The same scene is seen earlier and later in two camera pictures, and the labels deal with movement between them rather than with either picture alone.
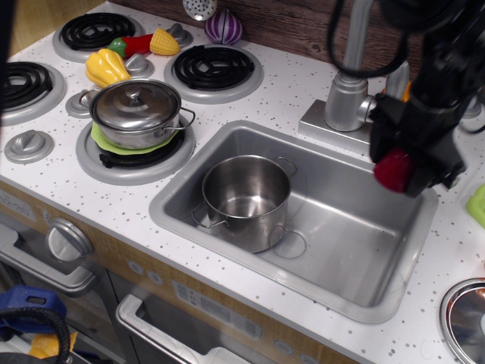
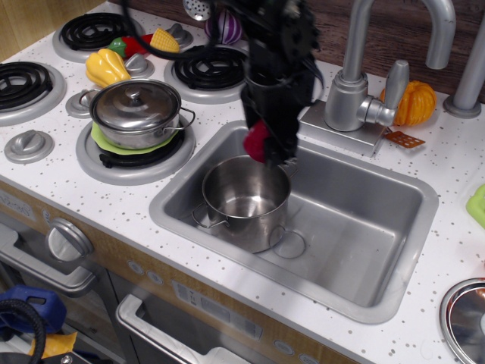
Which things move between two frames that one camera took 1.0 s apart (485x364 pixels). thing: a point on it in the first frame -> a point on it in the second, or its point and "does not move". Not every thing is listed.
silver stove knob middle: (79, 108) does not move
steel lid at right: (462, 321) does not move
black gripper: (394, 120) -> (280, 83)
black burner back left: (79, 35) does not move
